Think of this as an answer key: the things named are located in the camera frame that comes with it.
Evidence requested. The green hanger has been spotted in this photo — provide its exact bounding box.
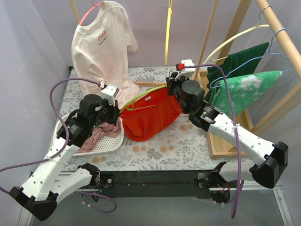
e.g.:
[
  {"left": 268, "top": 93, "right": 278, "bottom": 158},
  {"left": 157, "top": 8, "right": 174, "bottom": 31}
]
[{"left": 119, "top": 84, "right": 169, "bottom": 112}]

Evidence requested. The orange t shirt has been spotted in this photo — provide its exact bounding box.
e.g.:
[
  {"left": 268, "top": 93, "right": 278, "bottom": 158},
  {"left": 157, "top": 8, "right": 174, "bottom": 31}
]
[{"left": 121, "top": 87, "right": 182, "bottom": 142}]

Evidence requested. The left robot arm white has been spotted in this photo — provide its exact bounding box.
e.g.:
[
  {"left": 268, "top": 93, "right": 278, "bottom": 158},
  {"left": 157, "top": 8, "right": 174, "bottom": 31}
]
[{"left": 9, "top": 94, "right": 119, "bottom": 221}]

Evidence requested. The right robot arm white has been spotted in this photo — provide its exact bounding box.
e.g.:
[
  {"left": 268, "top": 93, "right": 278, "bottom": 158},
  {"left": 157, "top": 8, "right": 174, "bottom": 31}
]
[{"left": 166, "top": 76, "right": 288, "bottom": 189}]

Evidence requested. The cream hanger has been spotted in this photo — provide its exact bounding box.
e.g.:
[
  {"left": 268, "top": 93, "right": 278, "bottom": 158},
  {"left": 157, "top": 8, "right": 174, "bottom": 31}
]
[{"left": 202, "top": 12, "right": 270, "bottom": 66}]

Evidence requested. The white Coca-Cola t shirt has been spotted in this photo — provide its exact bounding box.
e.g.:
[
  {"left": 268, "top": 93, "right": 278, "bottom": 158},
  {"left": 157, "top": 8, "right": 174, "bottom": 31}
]
[{"left": 71, "top": 1, "right": 139, "bottom": 108}]

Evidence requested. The yellow hanger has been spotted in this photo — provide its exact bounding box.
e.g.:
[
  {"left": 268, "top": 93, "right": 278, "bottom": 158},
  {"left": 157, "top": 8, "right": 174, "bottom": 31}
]
[{"left": 164, "top": 0, "right": 173, "bottom": 65}]

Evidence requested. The pink hanger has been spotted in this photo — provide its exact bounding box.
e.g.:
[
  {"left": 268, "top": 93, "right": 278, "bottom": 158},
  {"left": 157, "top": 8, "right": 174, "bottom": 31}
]
[{"left": 78, "top": 1, "right": 104, "bottom": 25}]

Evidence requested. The pink garment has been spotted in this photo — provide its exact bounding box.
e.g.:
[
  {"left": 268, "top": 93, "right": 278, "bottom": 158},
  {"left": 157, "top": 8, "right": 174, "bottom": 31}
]
[{"left": 77, "top": 120, "right": 121, "bottom": 153}]

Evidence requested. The white laundry basket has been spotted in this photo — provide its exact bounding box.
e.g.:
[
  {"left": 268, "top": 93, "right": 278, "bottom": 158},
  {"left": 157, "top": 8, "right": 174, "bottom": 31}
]
[{"left": 56, "top": 114, "right": 125, "bottom": 157}]

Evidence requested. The floral table cloth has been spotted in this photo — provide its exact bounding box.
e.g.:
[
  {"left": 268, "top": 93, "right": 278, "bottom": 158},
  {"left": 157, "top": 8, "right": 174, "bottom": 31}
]
[{"left": 53, "top": 66, "right": 238, "bottom": 171}]

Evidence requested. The light green tie-dye garment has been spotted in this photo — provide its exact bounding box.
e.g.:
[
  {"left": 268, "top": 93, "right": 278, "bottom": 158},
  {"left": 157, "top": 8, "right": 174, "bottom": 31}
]
[{"left": 208, "top": 71, "right": 283, "bottom": 118}]

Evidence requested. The dark green garment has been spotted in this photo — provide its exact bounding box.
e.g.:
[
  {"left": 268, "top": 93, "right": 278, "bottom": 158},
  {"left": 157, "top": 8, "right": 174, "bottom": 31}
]
[{"left": 205, "top": 42, "right": 270, "bottom": 102}]

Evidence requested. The wooden clothes rack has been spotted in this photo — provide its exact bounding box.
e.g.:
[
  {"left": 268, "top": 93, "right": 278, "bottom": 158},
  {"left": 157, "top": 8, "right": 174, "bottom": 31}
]
[{"left": 68, "top": 0, "right": 301, "bottom": 161}]

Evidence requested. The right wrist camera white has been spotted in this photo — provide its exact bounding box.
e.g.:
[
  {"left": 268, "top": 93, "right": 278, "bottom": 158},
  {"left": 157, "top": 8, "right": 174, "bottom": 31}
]
[{"left": 171, "top": 59, "right": 196, "bottom": 81}]

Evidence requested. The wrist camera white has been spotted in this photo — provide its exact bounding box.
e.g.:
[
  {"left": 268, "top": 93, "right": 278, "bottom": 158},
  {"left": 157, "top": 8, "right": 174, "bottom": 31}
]
[
  {"left": 171, "top": 59, "right": 196, "bottom": 81},
  {"left": 100, "top": 83, "right": 119, "bottom": 106}
]

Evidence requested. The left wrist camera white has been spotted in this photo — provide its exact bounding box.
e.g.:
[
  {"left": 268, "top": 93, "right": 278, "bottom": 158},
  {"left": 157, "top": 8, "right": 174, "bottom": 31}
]
[{"left": 100, "top": 83, "right": 119, "bottom": 106}]

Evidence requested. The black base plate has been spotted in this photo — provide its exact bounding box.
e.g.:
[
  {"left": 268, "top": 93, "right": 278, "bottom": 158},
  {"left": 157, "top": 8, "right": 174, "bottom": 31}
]
[{"left": 72, "top": 169, "right": 236, "bottom": 201}]

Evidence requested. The blue wire hanger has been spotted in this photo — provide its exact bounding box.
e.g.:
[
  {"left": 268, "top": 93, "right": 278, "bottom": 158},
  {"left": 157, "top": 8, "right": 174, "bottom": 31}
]
[{"left": 219, "top": 39, "right": 287, "bottom": 78}]

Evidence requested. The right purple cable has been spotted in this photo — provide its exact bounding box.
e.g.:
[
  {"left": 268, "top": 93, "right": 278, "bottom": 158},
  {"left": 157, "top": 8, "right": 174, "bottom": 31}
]
[{"left": 184, "top": 63, "right": 245, "bottom": 219}]

